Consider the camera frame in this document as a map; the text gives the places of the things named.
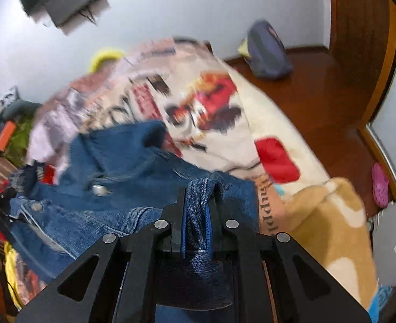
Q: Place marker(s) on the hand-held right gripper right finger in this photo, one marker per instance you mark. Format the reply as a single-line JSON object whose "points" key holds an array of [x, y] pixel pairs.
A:
{"points": [[208, 228]]}

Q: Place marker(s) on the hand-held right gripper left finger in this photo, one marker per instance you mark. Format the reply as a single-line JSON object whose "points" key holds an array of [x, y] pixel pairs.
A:
{"points": [[183, 239]]}

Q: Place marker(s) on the blue denim jacket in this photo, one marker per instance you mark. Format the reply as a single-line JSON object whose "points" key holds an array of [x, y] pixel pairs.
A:
{"points": [[117, 161]]}

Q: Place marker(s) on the green patterned cloth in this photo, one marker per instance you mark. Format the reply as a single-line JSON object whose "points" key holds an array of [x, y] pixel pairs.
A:
{"points": [[19, 141]]}

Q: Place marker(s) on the orange box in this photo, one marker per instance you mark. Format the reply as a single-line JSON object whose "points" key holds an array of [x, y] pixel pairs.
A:
{"points": [[6, 136]]}

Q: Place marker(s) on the yellow printed cloth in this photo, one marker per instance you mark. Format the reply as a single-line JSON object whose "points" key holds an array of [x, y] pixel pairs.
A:
{"points": [[12, 272]]}

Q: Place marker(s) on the pile of clutter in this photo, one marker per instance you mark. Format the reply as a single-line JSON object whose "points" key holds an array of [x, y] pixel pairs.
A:
{"points": [[4, 99]]}

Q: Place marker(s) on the printed blanket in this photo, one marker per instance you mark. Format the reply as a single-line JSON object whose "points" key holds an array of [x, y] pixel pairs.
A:
{"points": [[272, 121]]}

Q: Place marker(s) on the yellow round object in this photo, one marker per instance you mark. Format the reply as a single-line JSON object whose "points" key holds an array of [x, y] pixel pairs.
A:
{"points": [[105, 59]]}

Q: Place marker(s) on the pink slipper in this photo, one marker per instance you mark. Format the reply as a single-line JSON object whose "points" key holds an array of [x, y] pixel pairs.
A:
{"points": [[380, 185]]}

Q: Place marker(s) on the grey object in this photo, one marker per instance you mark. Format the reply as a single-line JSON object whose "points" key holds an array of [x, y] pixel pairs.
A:
{"points": [[393, 235]]}

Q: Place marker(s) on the light blue cloth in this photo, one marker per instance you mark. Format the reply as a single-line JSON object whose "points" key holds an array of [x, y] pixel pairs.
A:
{"points": [[379, 302]]}

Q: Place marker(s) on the grey backpack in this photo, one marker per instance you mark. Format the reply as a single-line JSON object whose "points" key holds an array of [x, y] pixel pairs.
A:
{"points": [[268, 52]]}

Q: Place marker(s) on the wooden wardrobe with white doors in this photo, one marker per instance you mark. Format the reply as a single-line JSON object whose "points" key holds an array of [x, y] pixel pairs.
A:
{"points": [[391, 114]]}

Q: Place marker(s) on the brown wooden door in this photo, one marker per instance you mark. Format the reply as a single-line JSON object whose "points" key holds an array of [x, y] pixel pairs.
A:
{"points": [[356, 23]]}

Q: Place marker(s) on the small black wall monitor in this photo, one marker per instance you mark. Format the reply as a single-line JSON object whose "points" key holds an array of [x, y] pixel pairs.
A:
{"points": [[76, 5]]}

